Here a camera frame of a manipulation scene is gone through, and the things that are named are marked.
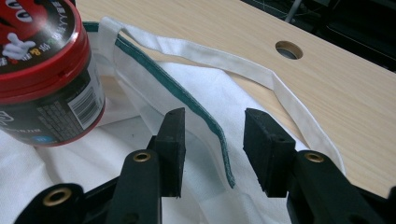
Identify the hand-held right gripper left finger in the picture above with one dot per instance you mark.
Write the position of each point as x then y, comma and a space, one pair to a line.
171, 155

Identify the grey metal stand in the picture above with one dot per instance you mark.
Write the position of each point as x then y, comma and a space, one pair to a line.
294, 11

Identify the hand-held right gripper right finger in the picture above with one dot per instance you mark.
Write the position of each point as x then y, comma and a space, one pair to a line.
267, 155

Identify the white green orange cloth bag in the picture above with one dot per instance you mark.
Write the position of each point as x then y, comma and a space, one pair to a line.
218, 93

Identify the red-lidded candy jar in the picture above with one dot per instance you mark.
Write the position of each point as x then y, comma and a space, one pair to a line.
46, 102

